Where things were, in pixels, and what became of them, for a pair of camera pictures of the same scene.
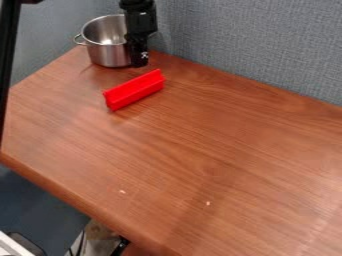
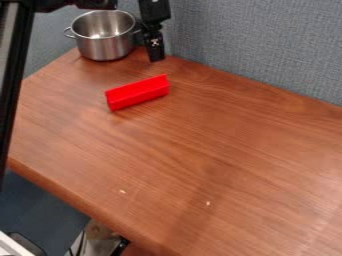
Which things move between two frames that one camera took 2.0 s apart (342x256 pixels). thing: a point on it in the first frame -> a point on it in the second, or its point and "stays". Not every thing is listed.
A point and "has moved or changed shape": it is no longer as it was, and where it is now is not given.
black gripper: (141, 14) -> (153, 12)
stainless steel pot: (105, 35) has moved or changed shape
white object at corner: (17, 245) stays
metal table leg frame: (97, 241) stays
